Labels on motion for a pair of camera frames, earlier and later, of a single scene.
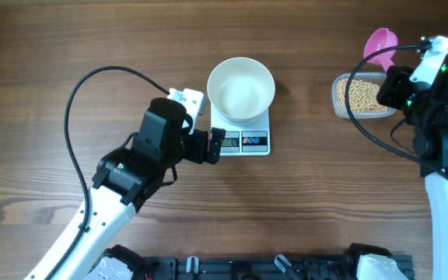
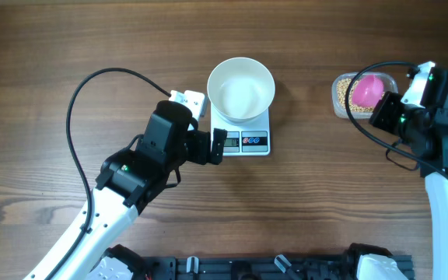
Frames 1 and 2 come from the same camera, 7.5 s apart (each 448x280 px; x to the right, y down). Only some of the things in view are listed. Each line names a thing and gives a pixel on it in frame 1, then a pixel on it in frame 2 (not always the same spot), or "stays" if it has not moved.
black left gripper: x=198 y=154 stays
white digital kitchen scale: x=250 y=138 stays
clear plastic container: x=362 y=96 stays
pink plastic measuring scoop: x=378 y=39 -> x=367 y=89
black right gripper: x=399 y=77 -> x=386 y=104
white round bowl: x=241 y=89 stays
